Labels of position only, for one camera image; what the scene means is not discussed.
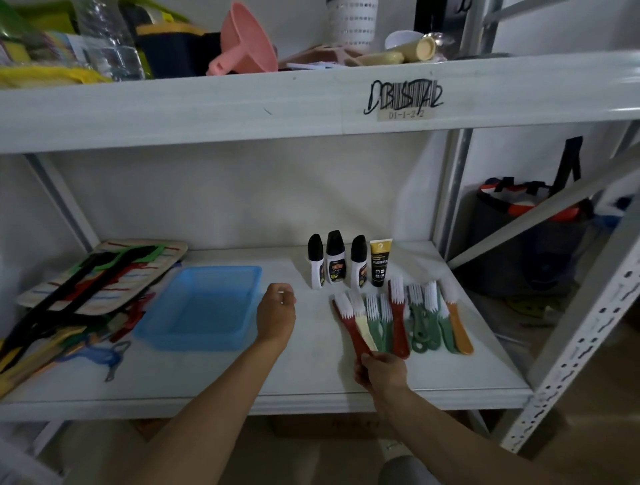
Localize person's right hand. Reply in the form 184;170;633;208
353;351;409;401

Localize person's left hand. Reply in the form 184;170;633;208
256;283;297;348

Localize cream handled shoe brush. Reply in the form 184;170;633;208
349;290;379;353

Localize red handled shoe brush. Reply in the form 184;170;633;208
333;293;372;360

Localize person's left forearm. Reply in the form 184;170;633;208
117;341;288;485

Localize person's right forearm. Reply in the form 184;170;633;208
372;384;568;485

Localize white bottle with black cap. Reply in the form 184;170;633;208
349;234;369;290
325;230;347;285
307;233;327;291

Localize row of coloured plastic brushes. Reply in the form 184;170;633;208
366;276;475;360

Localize blue plastic tray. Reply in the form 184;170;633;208
132;265;264;352

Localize black and yellow tube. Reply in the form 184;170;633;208
369;238;395;288

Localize person's grey trouser leg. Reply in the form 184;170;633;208
378;454;442;485

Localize blue metal clip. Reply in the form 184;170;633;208
75;341;132;383

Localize white metal shelf rack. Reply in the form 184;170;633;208
0;50;640;455

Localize dark bag with orange trim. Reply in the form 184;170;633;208
472;136;594;301

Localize barcode label sticker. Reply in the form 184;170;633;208
363;78;445;122

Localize pink flat tray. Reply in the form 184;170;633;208
278;44;366;70

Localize pale yellow plastic scoop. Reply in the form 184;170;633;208
349;51;405;68

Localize pink plastic funnel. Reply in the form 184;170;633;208
207;1;279;77

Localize black box with yellow lid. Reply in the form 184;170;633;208
134;22;221;80

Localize cream plastic cylinder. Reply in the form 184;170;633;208
385;37;437;64

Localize white perforated basket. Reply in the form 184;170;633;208
326;0;380;51

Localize white bowl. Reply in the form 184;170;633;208
383;30;425;51

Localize clear plastic bottle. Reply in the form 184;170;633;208
72;0;146;82

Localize yellow and green packets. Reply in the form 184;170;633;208
0;0;112;90

